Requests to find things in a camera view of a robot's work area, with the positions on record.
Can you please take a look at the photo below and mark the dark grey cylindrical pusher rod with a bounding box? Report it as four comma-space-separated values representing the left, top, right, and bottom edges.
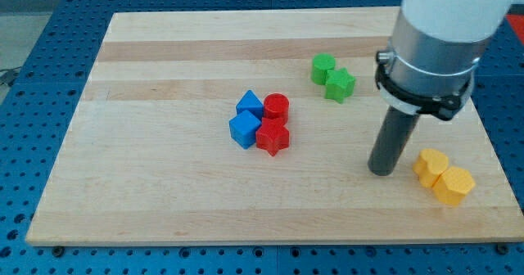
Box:
368, 106, 419, 176

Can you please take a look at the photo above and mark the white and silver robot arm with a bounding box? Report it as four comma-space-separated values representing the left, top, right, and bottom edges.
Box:
368, 0, 514, 176

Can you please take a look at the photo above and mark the yellow heart block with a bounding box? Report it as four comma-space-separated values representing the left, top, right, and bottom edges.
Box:
412, 148, 449, 187

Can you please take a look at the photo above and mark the green star block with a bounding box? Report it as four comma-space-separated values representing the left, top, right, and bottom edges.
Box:
324, 68, 356, 104

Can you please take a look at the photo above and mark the yellow hexagon block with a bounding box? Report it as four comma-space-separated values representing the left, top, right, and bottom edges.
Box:
432, 166, 476, 206

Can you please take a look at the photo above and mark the green cylinder block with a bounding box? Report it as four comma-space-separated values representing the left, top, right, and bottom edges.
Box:
311, 53, 336, 85

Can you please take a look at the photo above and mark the red star block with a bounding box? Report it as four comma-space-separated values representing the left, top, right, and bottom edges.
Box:
255, 118, 290, 156

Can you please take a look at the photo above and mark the red cylinder block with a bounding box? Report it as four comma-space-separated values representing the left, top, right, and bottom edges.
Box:
264, 93, 290, 124

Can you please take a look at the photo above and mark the blue triangle block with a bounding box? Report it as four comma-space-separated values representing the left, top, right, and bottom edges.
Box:
236, 90, 264, 119

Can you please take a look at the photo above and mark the blue cube block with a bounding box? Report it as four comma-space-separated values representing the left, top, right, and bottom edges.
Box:
228, 110, 261, 149

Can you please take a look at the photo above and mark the light wooden board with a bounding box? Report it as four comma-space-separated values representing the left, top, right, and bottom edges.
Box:
26, 7, 523, 246

